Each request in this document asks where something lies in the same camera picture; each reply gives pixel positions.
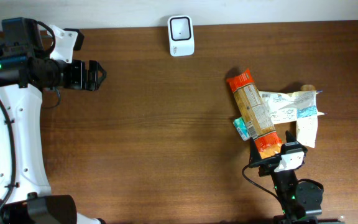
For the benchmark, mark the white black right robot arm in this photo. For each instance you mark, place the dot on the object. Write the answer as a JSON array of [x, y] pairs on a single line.
[[300, 199]]

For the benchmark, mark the white tube with tan cap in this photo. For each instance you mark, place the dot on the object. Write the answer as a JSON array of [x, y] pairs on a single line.
[[307, 118]]

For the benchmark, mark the teal pocket tissue pack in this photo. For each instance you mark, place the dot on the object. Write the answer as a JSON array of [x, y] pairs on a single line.
[[241, 128]]

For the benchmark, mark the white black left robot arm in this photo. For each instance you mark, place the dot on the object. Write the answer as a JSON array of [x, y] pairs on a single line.
[[35, 57]]

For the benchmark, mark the yellow wet wipes pack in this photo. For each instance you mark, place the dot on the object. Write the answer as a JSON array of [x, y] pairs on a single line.
[[289, 107]]

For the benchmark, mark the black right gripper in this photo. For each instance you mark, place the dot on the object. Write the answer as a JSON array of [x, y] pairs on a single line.
[[270, 162]]

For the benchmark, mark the orange spaghetti pasta pack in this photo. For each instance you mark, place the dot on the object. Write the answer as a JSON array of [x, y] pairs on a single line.
[[255, 114]]

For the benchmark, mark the white barcode scanner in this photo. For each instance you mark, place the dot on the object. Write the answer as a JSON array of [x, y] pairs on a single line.
[[181, 36]]

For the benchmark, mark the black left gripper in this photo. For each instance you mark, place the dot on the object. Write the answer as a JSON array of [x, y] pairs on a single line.
[[84, 74]]

